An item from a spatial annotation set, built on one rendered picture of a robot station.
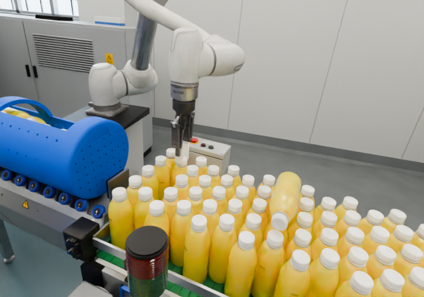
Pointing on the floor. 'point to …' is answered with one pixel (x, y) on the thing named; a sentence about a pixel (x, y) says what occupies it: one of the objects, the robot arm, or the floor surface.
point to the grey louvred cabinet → (63, 64)
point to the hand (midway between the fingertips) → (182, 152)
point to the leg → (5, 244)
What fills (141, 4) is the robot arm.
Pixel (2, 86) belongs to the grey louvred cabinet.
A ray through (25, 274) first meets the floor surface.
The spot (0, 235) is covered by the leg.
